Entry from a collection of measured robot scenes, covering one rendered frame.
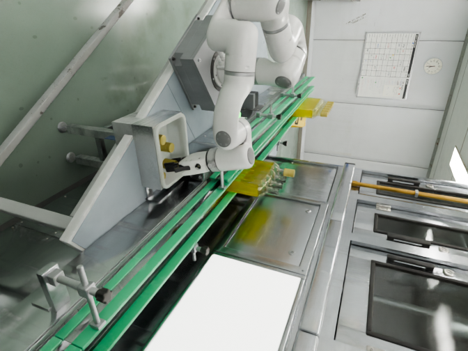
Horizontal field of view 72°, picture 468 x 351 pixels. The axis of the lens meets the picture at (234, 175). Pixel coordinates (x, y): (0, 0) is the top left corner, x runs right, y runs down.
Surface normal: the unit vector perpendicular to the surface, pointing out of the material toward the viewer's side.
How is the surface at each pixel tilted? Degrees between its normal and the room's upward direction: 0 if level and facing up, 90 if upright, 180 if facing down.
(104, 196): 0
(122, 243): 90
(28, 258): 90
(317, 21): 90
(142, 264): 90
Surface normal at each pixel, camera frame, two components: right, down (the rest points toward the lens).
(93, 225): 0.92, 0.16
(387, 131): -0.39, 0.43
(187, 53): -0.22, -0.54
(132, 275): -0.02, -0.89
